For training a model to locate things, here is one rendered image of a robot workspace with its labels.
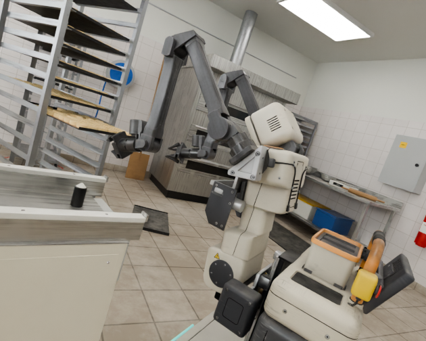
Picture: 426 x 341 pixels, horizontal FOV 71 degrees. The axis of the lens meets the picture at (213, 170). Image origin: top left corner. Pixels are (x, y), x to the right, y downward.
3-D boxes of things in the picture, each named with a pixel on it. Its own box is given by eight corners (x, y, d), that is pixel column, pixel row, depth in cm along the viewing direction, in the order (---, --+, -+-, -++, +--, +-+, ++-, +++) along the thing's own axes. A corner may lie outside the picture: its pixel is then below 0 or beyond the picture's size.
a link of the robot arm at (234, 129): (240, 135, 95) (246, 138, 99) (225, 110, 98) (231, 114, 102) (218, 152, 98) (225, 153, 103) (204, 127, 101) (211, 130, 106)
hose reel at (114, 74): (117, 136, 464) (136, 65, 448) (118, 137, 451) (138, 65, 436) (89, 128, 443) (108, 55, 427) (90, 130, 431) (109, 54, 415)
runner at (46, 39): (67, 48, 151) (68, 42, 150) (62, 45, 148) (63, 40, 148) (6, 32, 181) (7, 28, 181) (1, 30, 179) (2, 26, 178)
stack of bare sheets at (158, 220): (133, 206, 344) (134, 204, 344) (167, 215, 353) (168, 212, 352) (128, 226, 286) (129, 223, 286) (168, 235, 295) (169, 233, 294)
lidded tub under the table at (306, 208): (290, 210, 494) (295, 196, 490) (309, 214, 517) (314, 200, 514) (306, 220, 462) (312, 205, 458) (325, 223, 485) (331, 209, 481)
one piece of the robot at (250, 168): (260, 181, 96) (268, 147, 95) (255, 181, 92) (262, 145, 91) (233, 174, 101) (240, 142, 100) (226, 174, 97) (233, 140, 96)
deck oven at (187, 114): (167, 203, 397) (214, 53, 368) (145, 176, 499) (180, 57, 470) (256, 217, 475) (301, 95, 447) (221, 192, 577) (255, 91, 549)
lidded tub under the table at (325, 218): (310, 222, 455) (316, 206, 451) (328, 225, 479) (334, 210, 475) (329, 233, 423) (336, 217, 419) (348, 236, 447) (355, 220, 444)
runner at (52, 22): (71, 30, 150) (73, 24, 149) (66, 28, 147) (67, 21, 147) (9, 17, 180) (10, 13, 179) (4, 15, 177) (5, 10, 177)
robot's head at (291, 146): (301, 170, 115) (306, 145, 114) (293, 169, 105) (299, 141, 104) (282, 166, 119) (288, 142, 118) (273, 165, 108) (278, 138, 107)
